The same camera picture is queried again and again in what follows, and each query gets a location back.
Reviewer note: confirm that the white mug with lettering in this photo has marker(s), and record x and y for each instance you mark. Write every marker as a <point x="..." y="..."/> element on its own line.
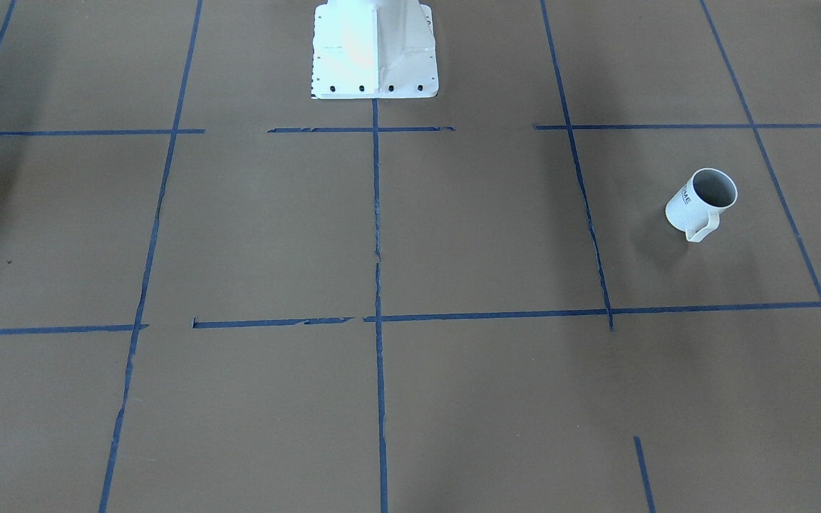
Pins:
<point x="697" y="207"/>

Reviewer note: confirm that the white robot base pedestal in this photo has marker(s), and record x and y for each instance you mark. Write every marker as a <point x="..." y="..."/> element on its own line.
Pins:
<point x="374" y="49"/>

